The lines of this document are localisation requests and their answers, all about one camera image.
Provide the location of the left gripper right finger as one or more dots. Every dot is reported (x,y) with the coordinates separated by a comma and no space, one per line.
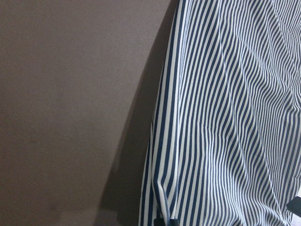
(173,222)

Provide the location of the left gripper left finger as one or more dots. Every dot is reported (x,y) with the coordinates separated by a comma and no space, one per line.
(159,222)

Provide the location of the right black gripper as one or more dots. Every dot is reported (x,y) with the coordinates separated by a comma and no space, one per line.
(294,206)

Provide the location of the navy white striped polo shirt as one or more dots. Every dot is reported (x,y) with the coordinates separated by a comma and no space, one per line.
(225,136)

